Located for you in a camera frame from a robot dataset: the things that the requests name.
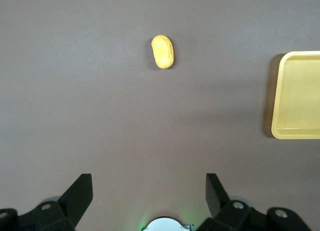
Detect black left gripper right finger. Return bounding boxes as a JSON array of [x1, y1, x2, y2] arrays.
[[198, 172, 312, 231]]

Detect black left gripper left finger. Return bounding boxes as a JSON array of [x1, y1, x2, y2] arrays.
[[0, 173, 94, 231]]

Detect yellow toy potato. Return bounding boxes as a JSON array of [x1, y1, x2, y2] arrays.
[[150, 34, 175, 70]]

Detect yellow plastic tray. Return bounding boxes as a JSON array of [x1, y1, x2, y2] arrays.
[[270, 50, 320, 140]]

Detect brown table cover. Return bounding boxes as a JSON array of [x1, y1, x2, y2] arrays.
[[0, 0, 320, 231]]

